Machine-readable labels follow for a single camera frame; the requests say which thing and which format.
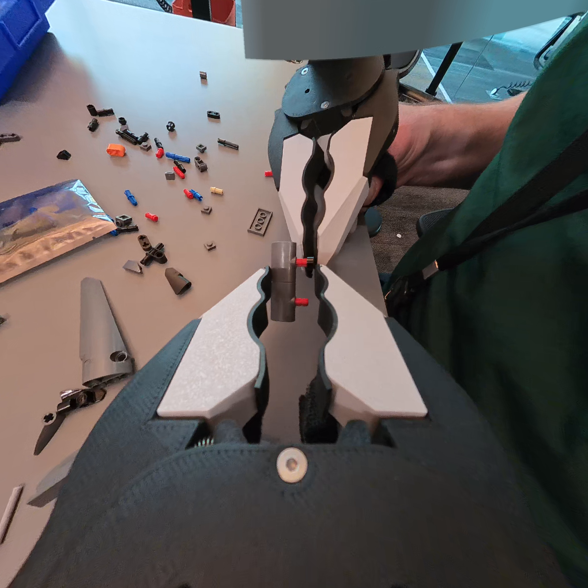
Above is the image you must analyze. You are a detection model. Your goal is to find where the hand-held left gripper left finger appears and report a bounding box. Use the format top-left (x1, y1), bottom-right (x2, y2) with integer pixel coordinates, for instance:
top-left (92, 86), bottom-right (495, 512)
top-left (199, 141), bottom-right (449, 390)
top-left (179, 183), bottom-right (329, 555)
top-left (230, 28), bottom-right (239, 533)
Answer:
top-left (156, 266), bottom-right (273, 444)

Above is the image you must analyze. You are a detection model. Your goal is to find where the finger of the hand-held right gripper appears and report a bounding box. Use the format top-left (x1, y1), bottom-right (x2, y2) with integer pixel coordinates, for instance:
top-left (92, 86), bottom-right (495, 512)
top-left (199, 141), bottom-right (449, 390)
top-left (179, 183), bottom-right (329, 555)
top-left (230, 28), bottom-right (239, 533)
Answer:
top-left (278, 132), bottom-right (322, 276)
top-left (315, 115), bottom-right (375, 276)

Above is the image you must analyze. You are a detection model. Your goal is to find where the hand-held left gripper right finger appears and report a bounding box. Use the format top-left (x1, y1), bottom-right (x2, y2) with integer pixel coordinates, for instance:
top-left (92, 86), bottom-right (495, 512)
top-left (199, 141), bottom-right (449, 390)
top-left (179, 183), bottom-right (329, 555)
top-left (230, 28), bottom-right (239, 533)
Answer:
top-left (316, 264), bottom-right (429, 444)

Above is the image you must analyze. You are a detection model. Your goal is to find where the grey beam with red pins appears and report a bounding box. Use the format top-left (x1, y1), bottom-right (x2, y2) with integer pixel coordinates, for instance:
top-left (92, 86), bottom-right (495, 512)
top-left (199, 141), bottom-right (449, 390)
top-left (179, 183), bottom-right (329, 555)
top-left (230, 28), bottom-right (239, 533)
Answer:
top-left (270, 241), bottom-right (310, 322)

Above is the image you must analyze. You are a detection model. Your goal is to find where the person's right hand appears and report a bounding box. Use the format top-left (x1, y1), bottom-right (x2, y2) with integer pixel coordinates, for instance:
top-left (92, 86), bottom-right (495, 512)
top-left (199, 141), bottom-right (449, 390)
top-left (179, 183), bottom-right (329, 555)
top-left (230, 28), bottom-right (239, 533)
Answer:
top-left (363, 103), bottom-right (465, 212)

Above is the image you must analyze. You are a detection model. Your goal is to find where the grey plate with three holes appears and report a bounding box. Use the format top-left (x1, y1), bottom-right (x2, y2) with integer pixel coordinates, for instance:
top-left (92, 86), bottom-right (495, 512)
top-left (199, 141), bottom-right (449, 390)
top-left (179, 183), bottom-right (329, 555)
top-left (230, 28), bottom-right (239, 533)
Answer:
top-left (247, 208), bottom-right (273, 237)

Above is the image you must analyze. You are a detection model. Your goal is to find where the dark chair armrest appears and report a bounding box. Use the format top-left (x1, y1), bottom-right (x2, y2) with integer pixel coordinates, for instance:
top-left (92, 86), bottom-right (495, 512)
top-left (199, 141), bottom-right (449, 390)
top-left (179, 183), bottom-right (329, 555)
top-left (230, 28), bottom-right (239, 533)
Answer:
top-left (416, 208), bottom-right (456, 238)

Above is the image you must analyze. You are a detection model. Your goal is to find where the dark grey cone piece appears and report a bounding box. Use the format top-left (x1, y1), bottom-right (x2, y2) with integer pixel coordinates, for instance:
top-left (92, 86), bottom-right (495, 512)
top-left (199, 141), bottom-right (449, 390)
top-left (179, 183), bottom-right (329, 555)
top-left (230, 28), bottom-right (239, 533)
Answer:
top-left (164, 267), bottom-right (193, 296)

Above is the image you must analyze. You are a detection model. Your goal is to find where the black stand leg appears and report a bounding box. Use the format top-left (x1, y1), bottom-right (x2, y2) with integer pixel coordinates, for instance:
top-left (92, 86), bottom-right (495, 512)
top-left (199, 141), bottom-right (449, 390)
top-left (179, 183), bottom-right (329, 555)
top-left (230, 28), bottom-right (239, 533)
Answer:
top-left (425, 41), bottom-right (464, 97)

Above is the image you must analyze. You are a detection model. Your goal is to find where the long grey wing panel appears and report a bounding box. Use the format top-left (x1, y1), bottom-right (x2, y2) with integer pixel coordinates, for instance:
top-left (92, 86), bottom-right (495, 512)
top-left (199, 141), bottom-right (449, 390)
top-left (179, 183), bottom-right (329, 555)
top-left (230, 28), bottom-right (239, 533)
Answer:
top-left (79, 277), bottom-right (136, 389)

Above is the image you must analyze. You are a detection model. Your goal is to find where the orange plastic container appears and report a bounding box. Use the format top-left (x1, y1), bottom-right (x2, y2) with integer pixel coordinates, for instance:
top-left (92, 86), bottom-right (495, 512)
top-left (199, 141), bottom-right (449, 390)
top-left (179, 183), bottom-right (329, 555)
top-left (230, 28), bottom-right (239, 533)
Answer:
top-left (172, 0), bottom-right (237, 27)

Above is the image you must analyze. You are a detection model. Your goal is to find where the dark curved connector piece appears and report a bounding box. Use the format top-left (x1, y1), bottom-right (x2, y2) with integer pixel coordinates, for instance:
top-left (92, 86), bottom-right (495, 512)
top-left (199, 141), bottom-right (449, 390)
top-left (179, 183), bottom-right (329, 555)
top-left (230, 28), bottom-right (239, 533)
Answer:
top-left (33, 387), bottom-right (107, 456)

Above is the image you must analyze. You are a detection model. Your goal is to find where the cluster of small assorted pieces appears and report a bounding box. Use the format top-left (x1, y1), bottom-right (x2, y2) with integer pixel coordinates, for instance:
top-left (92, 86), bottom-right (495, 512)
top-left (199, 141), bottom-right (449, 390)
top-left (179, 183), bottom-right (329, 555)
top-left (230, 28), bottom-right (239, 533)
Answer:
top-left (86, 70), bottom-right (240, 181)

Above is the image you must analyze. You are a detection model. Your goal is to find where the silver foil bag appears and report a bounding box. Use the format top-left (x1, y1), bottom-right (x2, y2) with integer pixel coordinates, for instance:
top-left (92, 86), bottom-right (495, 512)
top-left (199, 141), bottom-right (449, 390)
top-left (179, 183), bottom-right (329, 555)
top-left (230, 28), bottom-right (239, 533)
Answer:
top-left (0, 179), bottom-right (118, 284)

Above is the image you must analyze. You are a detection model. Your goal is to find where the pale grey axle pin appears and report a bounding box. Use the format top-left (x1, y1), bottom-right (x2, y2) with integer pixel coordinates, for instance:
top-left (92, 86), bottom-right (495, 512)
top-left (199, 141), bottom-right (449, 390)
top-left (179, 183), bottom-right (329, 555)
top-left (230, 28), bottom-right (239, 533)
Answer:
top-left (0, 484), bottom-right (25, 545)

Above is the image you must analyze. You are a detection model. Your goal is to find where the blue storage bin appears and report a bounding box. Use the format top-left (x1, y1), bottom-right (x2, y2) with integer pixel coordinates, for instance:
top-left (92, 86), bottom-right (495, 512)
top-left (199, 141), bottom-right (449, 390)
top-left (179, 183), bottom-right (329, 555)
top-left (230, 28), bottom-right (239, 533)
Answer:
top-left (0, 0), bottom-right (51, 103)

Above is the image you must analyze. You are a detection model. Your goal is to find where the coiled cable with white plug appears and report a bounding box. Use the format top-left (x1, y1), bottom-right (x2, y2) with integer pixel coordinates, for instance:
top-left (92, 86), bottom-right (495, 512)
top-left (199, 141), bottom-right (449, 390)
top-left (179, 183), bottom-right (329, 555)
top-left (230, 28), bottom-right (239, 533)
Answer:
top-left (489, 79), bottom-right (534, 98)

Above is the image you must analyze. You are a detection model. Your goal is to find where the black shoulder strap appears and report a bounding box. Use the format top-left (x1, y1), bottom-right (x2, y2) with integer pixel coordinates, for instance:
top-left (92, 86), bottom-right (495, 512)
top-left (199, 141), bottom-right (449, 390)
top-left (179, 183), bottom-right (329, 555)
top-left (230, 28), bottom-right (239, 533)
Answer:
top-left (383, 133), bottom-right (588, 315)

